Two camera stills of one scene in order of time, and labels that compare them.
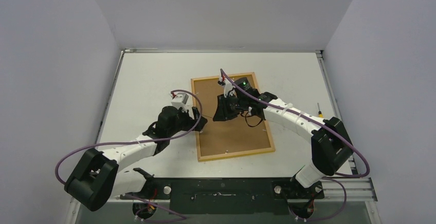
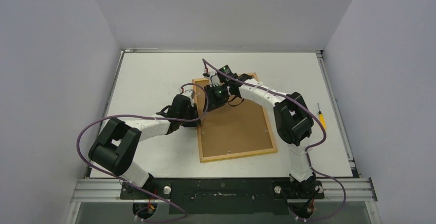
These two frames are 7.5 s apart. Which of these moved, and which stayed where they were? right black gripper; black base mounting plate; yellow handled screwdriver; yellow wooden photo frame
Moved: right black gripper
Stayed: yellow handled screwdriver; yellow wooden photo frame; black base mounting plate
